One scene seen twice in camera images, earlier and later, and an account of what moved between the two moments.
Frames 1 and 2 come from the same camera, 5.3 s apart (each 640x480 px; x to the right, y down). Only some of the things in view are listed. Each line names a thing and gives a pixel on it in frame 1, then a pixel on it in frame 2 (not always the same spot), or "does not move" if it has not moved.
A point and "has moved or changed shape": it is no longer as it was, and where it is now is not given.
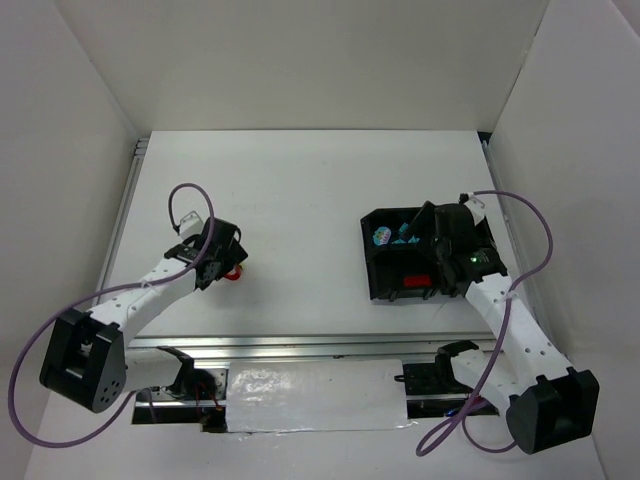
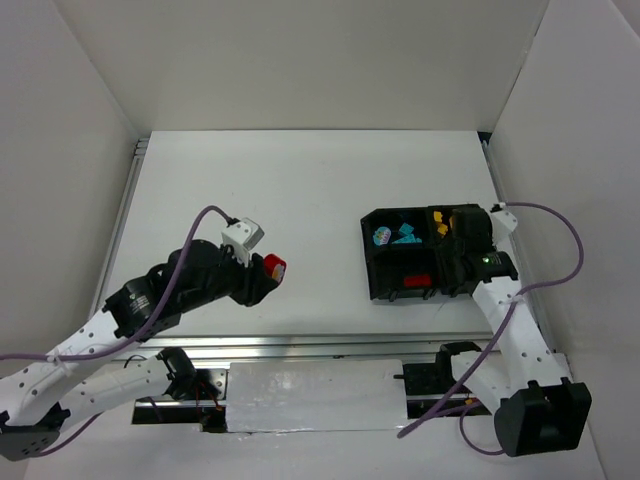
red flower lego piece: [235, 274] has moved or changed shape
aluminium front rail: [420, 347] does not move
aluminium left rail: [140, 151] does not move
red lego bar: [422, 280] does not move
